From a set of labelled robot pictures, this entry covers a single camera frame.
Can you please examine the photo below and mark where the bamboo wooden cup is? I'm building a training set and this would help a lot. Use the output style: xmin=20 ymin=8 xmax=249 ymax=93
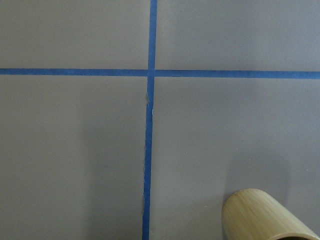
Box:
xmin=221 ymin=188 xmax=320 ymax=240

